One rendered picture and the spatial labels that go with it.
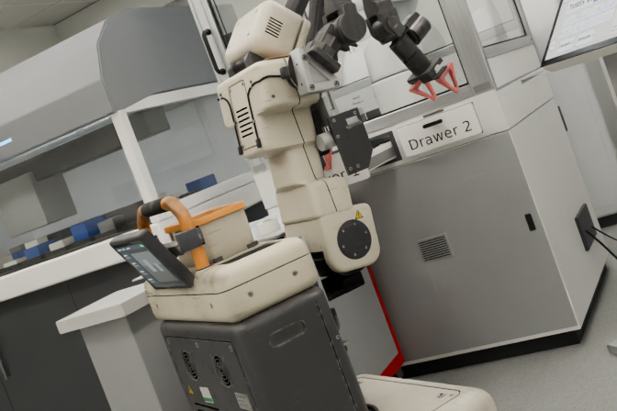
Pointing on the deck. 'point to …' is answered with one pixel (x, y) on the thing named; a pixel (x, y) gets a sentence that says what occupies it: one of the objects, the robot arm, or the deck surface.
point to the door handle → (211, 52)
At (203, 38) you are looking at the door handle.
